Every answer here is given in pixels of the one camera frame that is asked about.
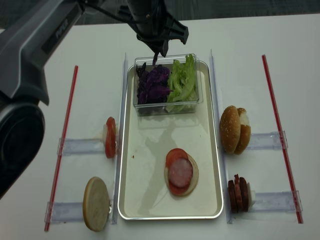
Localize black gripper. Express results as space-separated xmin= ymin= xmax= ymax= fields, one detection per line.
xmin=118 ymin=0 xmax=189 ymax=57

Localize purple cabbage leaf piece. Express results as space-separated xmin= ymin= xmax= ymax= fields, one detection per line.
xmin=152 ymin=52 xmax=159 ymax=68

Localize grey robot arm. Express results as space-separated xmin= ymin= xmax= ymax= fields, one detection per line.
xmin=0 ymin=0 xmax=189 ymax=195

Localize green lettuce leaves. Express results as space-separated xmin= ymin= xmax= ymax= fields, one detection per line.
xmin=166 ymin=54 xmax=198 ymax=103

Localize upright tomato slice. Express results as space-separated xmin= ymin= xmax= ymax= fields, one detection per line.
xmin=105 ymin=116 xmax=116 ymax=159

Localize upper tomato slice on tray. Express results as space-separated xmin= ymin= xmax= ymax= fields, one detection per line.
xmin=165 ymin=148 xmax=188 ymax=168

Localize tomato slice on tray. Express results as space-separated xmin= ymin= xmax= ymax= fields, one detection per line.
xmin=165 ymin=148 xmax=188 ymax=168
xmin=168 ymin=181 xmax=189 ymax=196

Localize lower tomato slice on tray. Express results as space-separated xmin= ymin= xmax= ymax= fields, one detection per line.
xmin=168 ymin=181 xmax=189 ymax=196

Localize white pusher block meat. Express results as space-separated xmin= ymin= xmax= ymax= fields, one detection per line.
xmin=247 ymin=182 xmax=256 ymax=209

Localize clear plastic salad container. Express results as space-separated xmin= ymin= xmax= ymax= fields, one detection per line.
xmin=132 ymin=53 xmax=203 ymax=116

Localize purple cabbage leaves pile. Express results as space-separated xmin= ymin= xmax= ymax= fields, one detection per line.
xmin=136 ymin=63 xmax=172 ymax=106

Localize left red strip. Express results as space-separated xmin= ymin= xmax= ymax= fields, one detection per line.
xmin=44 ymin=65 xmax=79 ymax=233

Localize red strip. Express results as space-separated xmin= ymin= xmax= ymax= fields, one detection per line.
xmin=44 ymin=65 xmax=79 ymax=233
xmin=261 ymin=54 xmax=304 ymax=224

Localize sesame bun top front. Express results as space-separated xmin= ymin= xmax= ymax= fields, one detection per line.
xmin=219 ymin=105 xmax=241 ymax=154

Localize sesame bun half rear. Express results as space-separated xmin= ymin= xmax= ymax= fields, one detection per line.
xmin=234 ymin=108 xmax=251 ymax=155

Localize ham slice on tray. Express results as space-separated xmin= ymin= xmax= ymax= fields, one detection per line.
xmin=168 ymin=158 xmax=193 ymax=188

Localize bottom bun on tray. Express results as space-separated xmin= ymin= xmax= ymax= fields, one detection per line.
xmin=164 ymin=154 xmax=199 ymax=197

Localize cream metal tray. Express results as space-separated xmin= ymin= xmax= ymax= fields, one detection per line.
xmin=117 ymin=61 xmax=224 ymax=220

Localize dark sausage slice rear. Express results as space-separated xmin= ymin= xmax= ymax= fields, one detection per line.
xmin=239 ymin=177 xmax=249 ymax=212

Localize dark sausage slice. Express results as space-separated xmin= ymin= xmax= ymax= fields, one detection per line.
xmin=228 ymin=180 xmax=238 ymax=214
xmin=239 ymin=177 xmax=249 ymax=212

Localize dark sausage slice front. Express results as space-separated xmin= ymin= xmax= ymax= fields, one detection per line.
xmin=228 ymin=180 xmax=238 ymax=214

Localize bacon slice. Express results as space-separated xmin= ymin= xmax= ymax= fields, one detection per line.
xmin=234 ymin=174 xmax=243 ymax=212

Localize upright pale bun half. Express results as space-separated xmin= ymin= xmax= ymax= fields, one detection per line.
xmin=82 ymin=176 xmax=110 ymax=232

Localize right red strip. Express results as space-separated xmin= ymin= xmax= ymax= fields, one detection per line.
xmin=261 ymin=54 xmax=304 ymax=224

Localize left clear long rail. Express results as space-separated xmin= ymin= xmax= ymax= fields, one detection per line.
xmin=111 ymin=53 xmax=128 ymax=225

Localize clear bun holder rail right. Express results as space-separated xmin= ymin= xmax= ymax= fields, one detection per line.
xmin=246 ymin=131 xmax=288 ymax=150

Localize clear bun holder rail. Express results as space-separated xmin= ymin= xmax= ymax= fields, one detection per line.
xmin=246 ymin=131 xmax=288 ymax=150
xmin=44 ymin=202 xmax=84 ymax=224

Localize clear tomato holder rail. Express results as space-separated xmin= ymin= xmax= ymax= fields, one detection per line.
xmin=57 ymin=138 xmax=105 ymax=156

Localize clear meat holder rail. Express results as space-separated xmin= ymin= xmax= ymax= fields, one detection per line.
xmin=248 ymin=191 xmax=303 ymax=213

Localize clear bun holder rail left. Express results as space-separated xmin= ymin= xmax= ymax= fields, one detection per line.
xmin=44 ymin=202 xmax=84 ymax=224

